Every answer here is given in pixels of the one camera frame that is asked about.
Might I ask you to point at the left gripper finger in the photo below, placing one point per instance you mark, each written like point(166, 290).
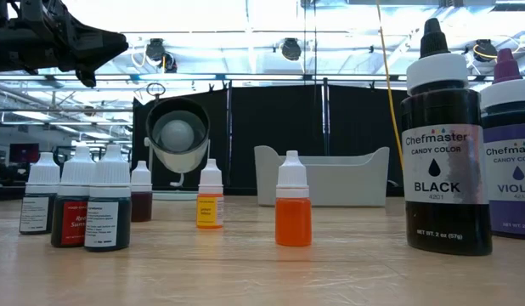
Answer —
point(97, 46)

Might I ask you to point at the small lemon yellow coloring bottle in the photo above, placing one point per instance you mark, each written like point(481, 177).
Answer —
point(209, 210)

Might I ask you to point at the small orange food coloring bottle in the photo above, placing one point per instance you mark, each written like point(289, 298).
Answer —
point(293, 221)

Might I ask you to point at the large black candy color bottle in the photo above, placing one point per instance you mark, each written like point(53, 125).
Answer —
point(445, 106)

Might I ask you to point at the large violet candy color bottle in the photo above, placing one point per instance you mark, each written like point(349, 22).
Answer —
point(511, 170)

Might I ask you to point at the small dark teal coloring bottle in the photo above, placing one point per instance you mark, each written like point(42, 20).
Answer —
point(109, 174)

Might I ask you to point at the small maroon food coloring bottle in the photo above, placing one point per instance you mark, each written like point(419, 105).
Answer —
point(141, 206)

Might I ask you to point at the small black food coloring bottle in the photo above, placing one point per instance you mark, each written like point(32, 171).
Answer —
point(37, 212)

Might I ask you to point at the small red sunset coloring bottle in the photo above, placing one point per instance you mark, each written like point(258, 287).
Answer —
point(73, 221)

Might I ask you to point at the black round ceiling fixture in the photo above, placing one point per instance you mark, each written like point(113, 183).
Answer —
point(291, 49)
point(155, 49)
point(485, 52)

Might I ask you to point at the dark computer monitor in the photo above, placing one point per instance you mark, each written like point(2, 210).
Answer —
point(24, 153)

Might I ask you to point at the white spotlight lamp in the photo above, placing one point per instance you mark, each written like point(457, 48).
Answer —
point(182, 163)

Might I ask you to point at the grey horizontal overhead beam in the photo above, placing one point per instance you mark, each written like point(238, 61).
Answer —
point(245, 77)

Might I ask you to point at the black fabric divider screen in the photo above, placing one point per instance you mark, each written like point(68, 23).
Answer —
point(262, 136)

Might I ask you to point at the grey plastic storage bin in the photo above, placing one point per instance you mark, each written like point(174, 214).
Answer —
point(343, 183)

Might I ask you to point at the black aluminium table frame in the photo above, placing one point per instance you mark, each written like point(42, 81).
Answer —
point(3, 192)

